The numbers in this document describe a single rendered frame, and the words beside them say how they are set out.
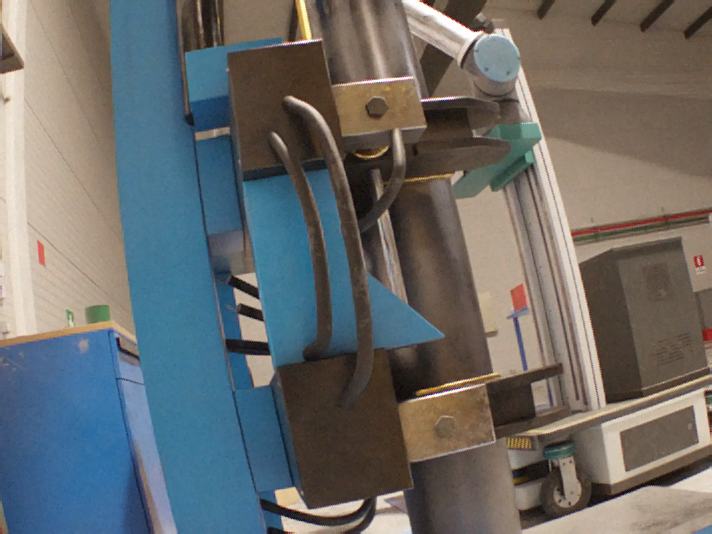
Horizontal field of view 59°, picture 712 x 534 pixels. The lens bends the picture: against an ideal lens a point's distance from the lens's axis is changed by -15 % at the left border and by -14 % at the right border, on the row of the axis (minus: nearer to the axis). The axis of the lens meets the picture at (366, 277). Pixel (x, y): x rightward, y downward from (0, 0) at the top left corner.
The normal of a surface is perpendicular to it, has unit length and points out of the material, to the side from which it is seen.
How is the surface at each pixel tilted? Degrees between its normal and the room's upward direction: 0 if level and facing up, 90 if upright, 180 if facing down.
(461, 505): 90
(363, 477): 90
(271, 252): 90
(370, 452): 90
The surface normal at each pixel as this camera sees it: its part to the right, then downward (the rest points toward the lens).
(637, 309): 0.22, -0.20
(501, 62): -0.02, -0.09
